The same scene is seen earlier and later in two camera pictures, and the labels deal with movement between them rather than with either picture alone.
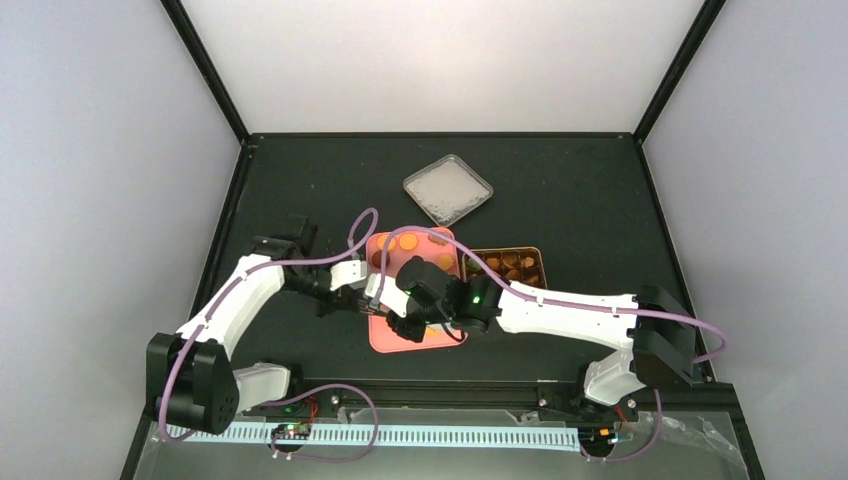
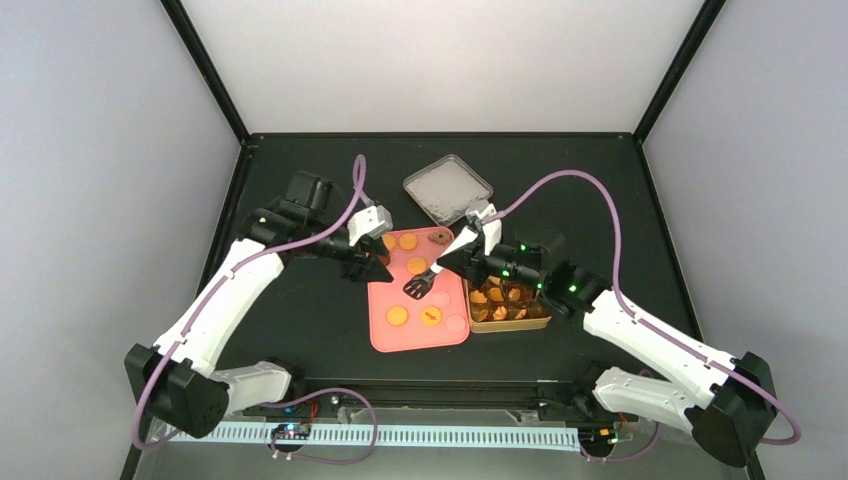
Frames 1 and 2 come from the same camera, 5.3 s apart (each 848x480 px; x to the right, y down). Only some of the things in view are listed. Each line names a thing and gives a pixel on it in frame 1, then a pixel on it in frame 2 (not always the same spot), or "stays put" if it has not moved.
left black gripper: x=345 y=294 to x=358 y=268
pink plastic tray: x=386 y=250 stays put
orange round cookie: x=408 y=242 stays put
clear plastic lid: x=449 y=189 stays put
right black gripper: x=414 y=331 to x=469 y=267
